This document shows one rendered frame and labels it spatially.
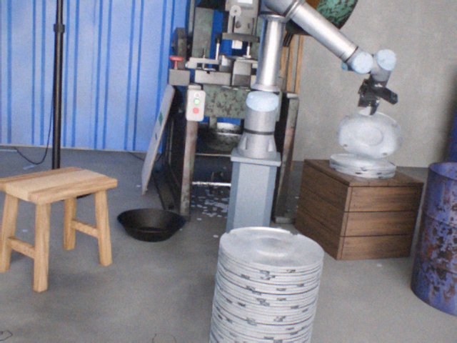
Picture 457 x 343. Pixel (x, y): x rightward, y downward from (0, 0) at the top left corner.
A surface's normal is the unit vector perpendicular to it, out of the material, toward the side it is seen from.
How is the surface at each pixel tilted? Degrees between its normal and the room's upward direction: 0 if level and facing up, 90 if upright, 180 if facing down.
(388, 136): 127
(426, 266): 92
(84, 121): 90
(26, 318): 0
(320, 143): 90
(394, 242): 90
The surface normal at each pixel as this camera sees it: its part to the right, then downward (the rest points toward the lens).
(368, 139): -0.30, 0.74
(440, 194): -0.93, 0.04
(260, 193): -0.07, 0.24
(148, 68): 0.21, 0.26
